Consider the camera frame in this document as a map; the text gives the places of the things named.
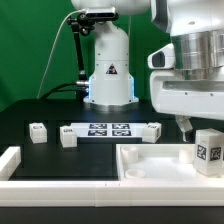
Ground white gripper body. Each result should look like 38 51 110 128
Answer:
150 70 224 120

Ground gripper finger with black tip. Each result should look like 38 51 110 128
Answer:
175 115 193 142

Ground white square tabletop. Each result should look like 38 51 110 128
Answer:
116 144 224 181

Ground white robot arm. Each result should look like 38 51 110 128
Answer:
71 0 224 122

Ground white U-shaped fence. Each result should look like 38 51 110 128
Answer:
0 147 224 207

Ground white marker base plate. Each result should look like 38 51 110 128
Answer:
70 123 147 138

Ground grey depth camera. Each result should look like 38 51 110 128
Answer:
85 7 118 20

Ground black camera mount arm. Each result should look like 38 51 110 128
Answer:
67 13 95 101

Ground black cables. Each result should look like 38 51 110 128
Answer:
39 81 90 100

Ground white cable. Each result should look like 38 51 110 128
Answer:
36 9 87 100

